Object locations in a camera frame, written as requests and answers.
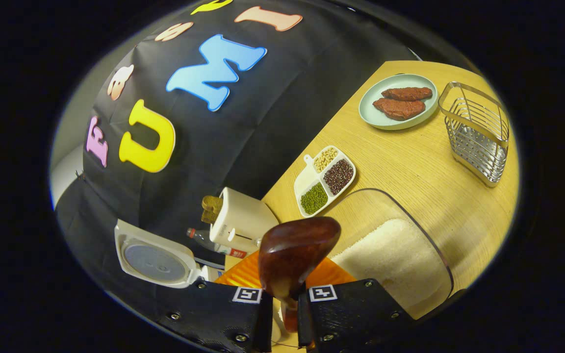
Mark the white rice cooker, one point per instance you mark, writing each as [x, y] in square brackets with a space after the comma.
[155, 260]

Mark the red meat piece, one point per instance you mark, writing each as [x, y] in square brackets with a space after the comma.
[407, 93]
[398, 109]

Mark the pale green plate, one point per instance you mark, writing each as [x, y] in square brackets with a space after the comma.
[375, 117]

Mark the clear plastic water bottle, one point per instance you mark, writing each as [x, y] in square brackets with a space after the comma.
[214, 242]

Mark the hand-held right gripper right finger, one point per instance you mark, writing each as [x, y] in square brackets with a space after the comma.
[351, 314]

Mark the dark wooden spoon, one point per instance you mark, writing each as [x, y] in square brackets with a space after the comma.
[292, 250]

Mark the white divided dish of beans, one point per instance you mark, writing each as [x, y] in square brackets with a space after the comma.
[324, 181]

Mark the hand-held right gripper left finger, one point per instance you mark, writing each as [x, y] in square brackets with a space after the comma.
[214, 314]

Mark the clear container of rice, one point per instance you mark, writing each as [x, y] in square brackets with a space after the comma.
[395, 255]

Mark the black backdrop cloth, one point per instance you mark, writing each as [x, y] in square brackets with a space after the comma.
[272, 122]

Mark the white toaster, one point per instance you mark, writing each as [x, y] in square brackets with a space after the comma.
[243, 220]

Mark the brown toast slice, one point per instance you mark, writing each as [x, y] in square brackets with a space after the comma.
[210, 216]
[212, 202]

